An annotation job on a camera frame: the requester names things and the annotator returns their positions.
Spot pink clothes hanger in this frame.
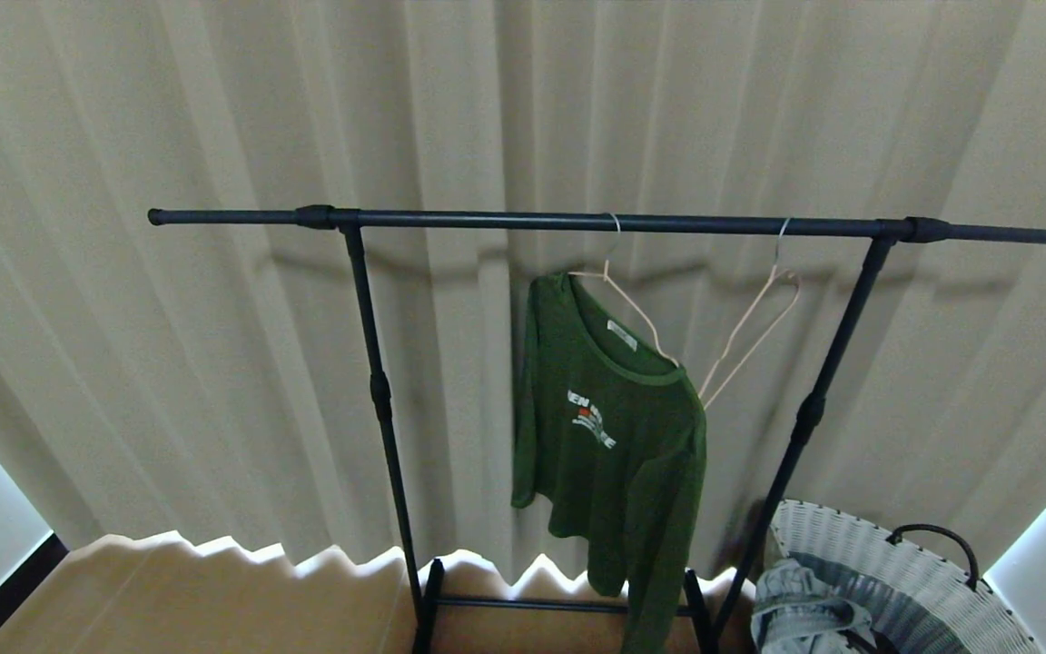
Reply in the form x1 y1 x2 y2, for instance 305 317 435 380
567 213 681 370
698 218 802 410

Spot green shirt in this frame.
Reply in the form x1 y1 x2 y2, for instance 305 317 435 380
511 272 708 654

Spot pale grey garment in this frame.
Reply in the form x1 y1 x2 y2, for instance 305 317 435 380
750 558 880 654

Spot black clothes rack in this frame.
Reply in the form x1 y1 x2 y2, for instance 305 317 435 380
147 204 1046 654

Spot white laundry basket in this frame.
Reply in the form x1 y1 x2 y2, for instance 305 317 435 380
764 500 1046 654

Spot beige curtain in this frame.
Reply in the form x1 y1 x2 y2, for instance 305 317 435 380
0 0 1046 600

